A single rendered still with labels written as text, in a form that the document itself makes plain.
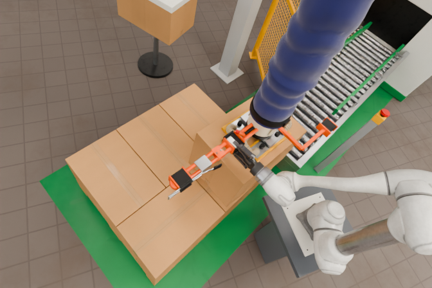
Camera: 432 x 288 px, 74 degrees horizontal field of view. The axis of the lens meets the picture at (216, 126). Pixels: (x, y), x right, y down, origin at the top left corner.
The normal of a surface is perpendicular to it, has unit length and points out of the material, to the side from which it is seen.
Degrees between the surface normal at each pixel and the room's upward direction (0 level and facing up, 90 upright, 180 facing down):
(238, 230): 0
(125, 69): 0
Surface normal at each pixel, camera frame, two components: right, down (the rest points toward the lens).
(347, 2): -0.20, 0.66
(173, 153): 0.19, -0.53
